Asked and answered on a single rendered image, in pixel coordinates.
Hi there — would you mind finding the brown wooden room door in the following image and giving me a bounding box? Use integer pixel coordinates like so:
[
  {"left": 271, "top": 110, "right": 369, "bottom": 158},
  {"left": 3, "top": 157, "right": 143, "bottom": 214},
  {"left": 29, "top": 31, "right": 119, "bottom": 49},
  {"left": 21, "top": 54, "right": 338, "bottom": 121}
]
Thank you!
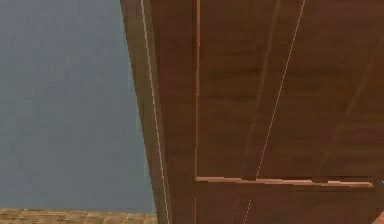
[{"left": 119, "top": 0, "right": 384, "bottom": 224}]

